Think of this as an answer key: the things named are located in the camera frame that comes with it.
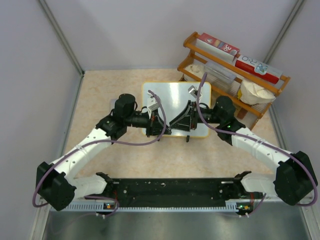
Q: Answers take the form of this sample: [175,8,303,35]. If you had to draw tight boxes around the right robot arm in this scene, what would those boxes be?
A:
[169,96,318,206]

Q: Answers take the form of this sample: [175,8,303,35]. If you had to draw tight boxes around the white container left shelf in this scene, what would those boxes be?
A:
[183,63,205,82]

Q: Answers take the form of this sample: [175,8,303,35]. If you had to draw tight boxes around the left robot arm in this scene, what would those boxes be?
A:
[32,90,171,211]

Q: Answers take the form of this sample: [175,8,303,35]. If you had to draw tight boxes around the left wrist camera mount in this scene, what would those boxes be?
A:
[146,96,160,111]

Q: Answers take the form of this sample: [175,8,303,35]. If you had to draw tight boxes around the yellow framed whiteboard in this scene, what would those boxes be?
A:
[141,81,212,138]

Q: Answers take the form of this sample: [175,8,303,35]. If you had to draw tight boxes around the red foil box upper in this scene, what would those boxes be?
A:
[195,33,240,63]

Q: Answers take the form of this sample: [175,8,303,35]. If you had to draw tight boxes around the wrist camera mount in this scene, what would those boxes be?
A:
[188,85,202,99]
[146,96,160,111]

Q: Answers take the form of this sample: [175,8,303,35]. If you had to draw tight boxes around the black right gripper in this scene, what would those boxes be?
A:
[170,100,223,132]

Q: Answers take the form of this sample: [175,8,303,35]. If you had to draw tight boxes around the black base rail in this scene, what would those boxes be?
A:
[91,178,263,208]

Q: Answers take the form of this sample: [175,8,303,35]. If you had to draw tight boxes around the clear plastic box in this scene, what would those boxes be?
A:
[204,61,236,87]

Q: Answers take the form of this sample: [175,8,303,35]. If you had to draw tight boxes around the orange wooden shelf rack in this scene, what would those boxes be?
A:
[177,32,291,129]

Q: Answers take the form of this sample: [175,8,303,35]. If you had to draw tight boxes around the white paper bag right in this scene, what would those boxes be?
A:
[237,79,276,106]

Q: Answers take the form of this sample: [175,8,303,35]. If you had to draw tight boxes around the red white wrap box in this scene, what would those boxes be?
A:
[235,55,283,84]

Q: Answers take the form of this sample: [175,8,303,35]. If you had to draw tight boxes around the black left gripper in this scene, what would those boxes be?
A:
[124,109,171,138]

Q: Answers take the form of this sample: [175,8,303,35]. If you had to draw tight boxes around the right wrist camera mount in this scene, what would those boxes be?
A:
[188,85,202,99]

